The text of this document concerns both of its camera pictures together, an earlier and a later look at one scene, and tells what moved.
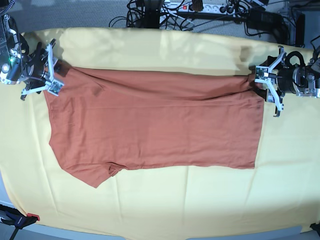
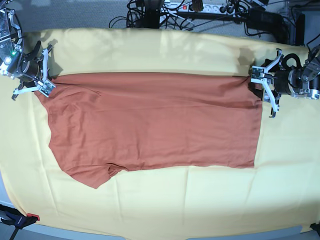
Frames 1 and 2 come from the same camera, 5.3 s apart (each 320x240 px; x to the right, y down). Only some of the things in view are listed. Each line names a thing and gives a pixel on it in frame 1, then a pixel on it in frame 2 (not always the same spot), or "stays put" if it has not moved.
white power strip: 218,9 stays put
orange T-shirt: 104,119 stays put
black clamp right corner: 316,227 stays put
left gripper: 43,67 to 33,73
